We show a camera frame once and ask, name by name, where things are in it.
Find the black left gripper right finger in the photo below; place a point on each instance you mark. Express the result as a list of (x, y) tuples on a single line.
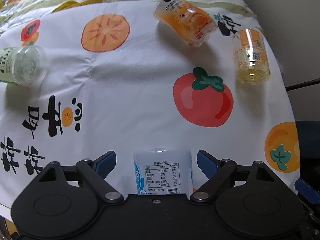
[(220, 175)]

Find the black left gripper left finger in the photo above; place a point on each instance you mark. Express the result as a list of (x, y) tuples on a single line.
[(93, 174)]

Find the white blue-label plastic cup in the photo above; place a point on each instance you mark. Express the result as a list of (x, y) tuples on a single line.
[(164, 171)]

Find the yellow orange-label plastic cup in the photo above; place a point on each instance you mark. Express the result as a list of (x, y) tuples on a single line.
[(250, 57)]

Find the orange jelly plastic cup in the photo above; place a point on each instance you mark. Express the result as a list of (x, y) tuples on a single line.
[(192, 24)]

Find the white persimmon-print cloth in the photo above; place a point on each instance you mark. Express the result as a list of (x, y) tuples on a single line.
[(118, 79)]

